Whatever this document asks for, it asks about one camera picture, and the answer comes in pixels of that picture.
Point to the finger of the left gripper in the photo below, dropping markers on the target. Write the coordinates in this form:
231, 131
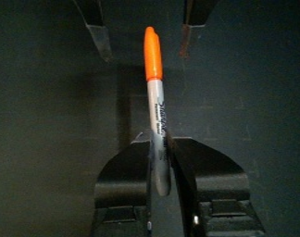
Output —
195, 18
96, 21

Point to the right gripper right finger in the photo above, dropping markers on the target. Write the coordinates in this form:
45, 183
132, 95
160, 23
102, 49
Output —
216, 182

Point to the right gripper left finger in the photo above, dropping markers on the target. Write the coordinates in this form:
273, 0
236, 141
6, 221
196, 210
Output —
122, 182

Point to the grey marker pen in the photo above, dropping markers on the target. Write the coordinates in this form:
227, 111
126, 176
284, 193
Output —
153, 61

